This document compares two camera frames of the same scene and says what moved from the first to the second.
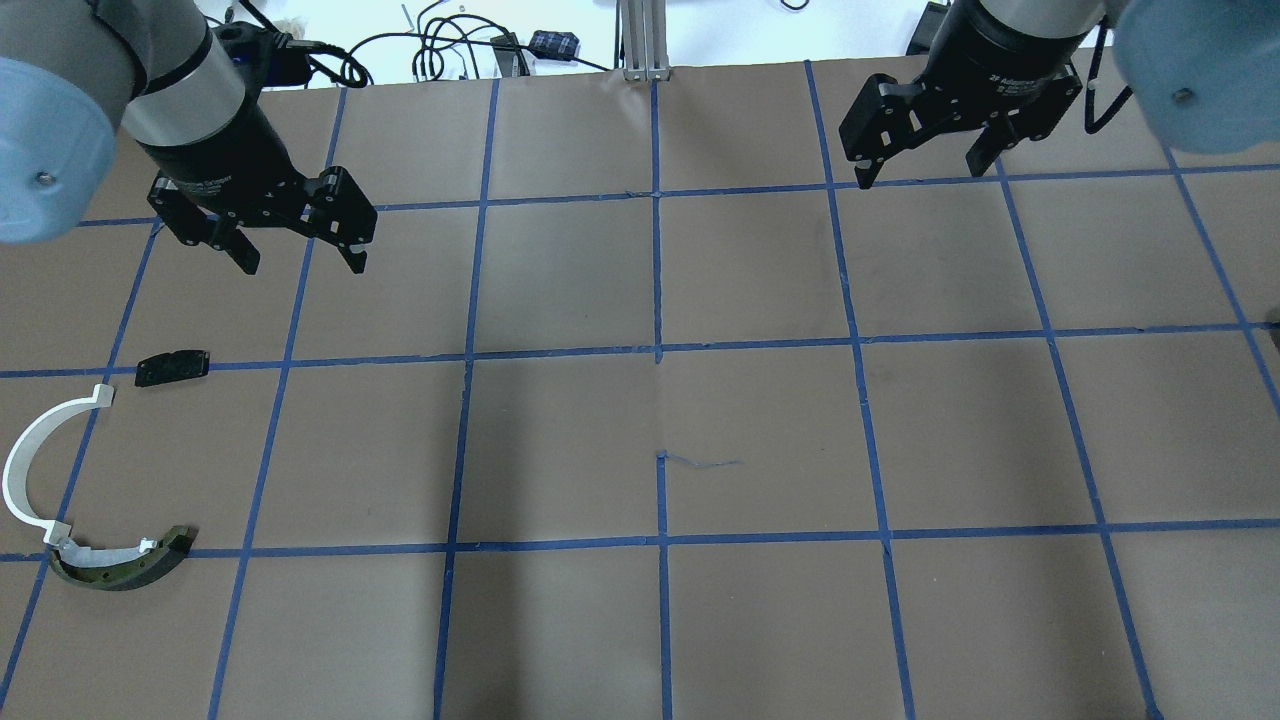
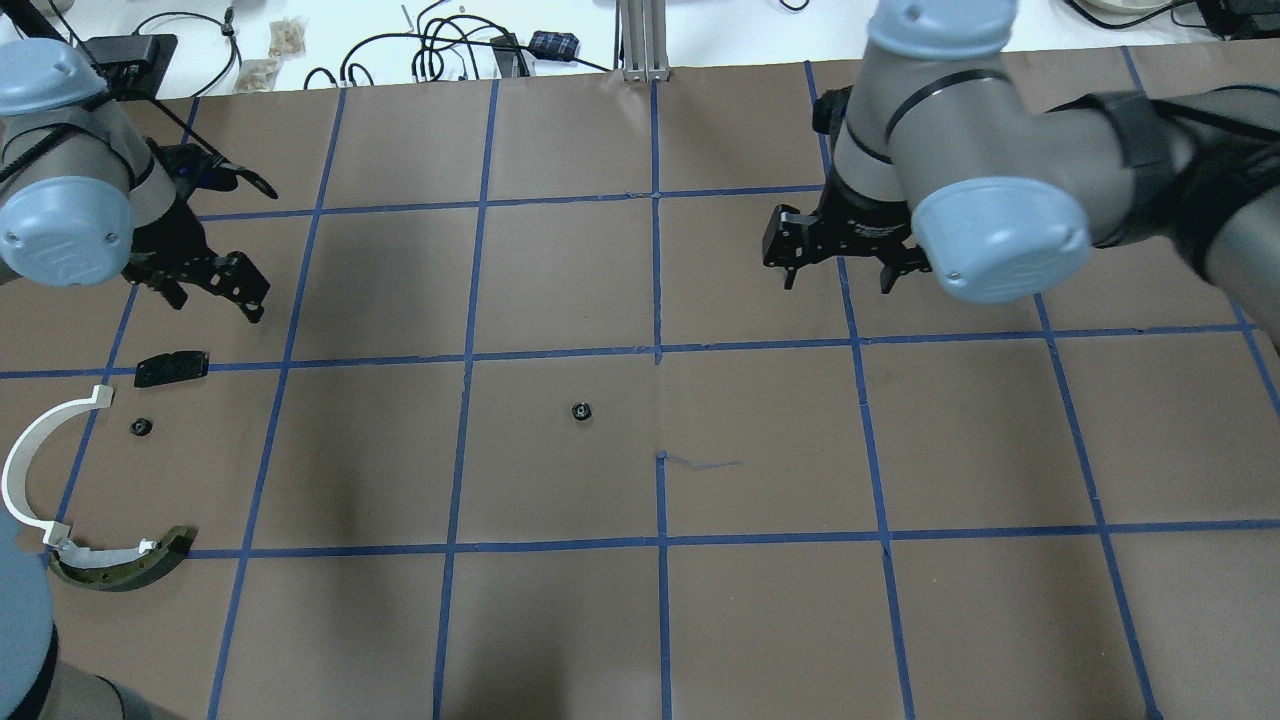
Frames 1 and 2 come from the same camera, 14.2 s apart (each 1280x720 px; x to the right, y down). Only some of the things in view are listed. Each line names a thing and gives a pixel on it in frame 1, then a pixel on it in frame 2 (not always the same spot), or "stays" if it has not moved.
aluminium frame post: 644,40 stays
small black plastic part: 173,366 stays
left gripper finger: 241,249 -> 176,296
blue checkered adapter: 554,44 stays
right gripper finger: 993,140 -> 888,277
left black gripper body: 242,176 -> 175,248
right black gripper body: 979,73 -> 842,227
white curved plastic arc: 24,444 stays
